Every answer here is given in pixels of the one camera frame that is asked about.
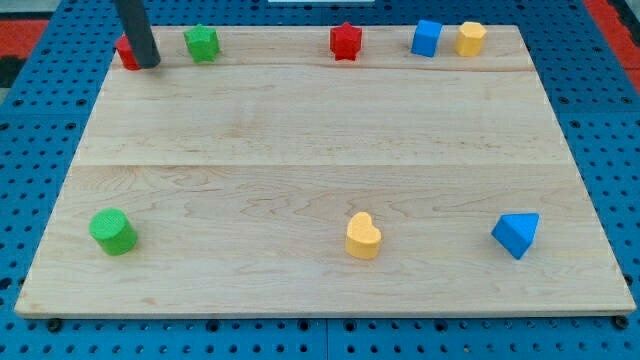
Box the yellow hexagon block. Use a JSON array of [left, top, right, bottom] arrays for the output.
[[454, 21, 487, 57]]

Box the light wooden board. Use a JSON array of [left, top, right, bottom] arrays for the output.
[[15, 25, 636, 319]]

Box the blue triangle block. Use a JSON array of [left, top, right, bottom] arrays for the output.
[[491, 213, 540, 260]]

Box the blue cube block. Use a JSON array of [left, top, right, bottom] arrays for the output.
[[411, 20, 443, 57]]

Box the red star block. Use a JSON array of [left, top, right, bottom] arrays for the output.
[[329, 22, 363, 61]]

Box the green star block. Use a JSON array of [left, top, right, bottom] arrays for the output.
[[183, 24, 220, 63]]

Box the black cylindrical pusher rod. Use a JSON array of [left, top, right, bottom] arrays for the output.
[[114, 0, 161, 69]]

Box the green cylinder block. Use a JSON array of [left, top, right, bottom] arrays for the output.
[[89, 208, 138, 256]]

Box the red circle block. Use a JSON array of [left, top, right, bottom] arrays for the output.
[[115, 34, 140, 71]]

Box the yellow heart block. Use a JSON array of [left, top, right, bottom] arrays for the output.
[[345, 212, 382, 260]]

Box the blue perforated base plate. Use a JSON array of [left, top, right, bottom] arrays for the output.
[[1, 0, 639, 359]]

